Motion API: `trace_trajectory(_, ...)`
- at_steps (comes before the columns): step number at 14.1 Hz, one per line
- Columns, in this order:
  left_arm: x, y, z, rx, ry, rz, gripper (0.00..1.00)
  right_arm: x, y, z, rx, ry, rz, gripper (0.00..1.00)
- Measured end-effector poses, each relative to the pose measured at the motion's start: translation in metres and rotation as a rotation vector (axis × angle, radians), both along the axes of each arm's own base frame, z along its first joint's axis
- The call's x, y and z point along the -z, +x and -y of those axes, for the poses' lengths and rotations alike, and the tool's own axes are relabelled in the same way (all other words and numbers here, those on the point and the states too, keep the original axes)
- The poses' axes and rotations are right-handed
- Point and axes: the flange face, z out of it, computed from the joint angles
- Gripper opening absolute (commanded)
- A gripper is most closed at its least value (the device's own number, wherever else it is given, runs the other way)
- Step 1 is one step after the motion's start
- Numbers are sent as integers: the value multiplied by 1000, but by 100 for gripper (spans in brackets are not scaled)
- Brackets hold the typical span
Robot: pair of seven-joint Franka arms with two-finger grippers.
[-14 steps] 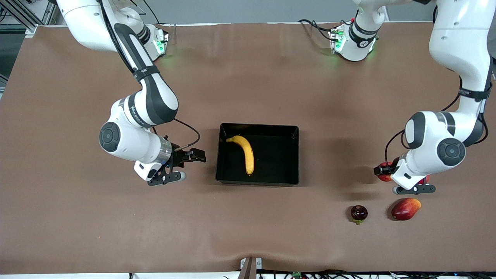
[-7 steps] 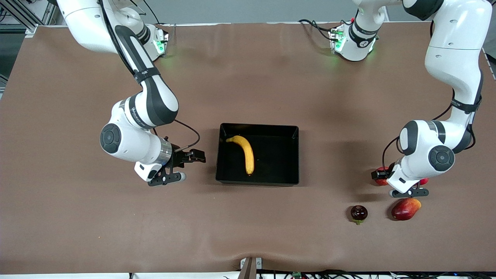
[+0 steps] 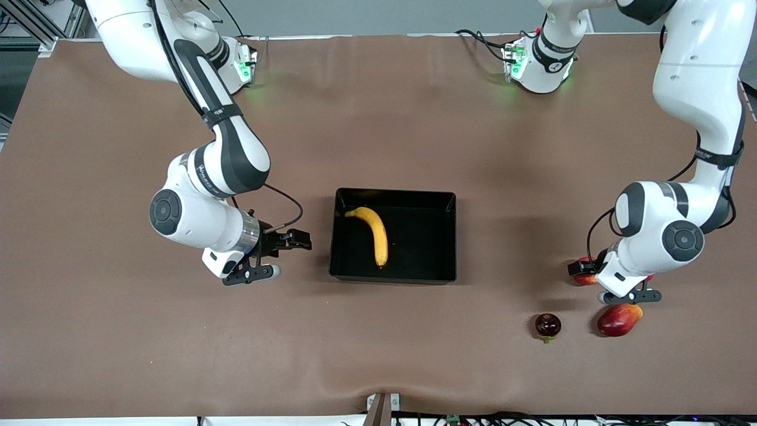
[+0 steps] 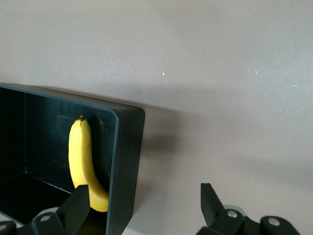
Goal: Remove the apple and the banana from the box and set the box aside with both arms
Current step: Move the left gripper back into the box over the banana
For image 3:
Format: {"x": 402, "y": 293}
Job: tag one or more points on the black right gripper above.
{"x": 273, "y": 242}

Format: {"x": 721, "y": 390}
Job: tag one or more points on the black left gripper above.
{"x": 578, "y": 268}

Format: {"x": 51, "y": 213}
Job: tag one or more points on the red yellow apple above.
{"x": 585, "y": 280}

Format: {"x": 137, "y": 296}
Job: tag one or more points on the yellow banana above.
{"x": 377, "y": 234}

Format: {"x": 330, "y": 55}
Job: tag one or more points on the black plastic tray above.
{"x": 420, "y": 248}

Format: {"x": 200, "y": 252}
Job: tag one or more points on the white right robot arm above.
{"x": 236, "y": 160}

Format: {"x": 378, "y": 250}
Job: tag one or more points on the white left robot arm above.
{"x": 692, "y": 89}

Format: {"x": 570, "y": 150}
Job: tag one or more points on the red mango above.
{"x": 618, "y": 320}

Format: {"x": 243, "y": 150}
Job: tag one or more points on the dark purple mangosteen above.
{"x": 547, "y": 325}

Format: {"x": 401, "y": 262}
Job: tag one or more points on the brown table mat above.
{"x": 378, "y": 343}

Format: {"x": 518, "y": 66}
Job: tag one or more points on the small green circuit board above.
{"x": 453, "y": 420}

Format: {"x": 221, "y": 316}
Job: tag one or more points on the aluminium profile frame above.
{"x": 750, "y": 97}
{"x": 35, "y": 23}

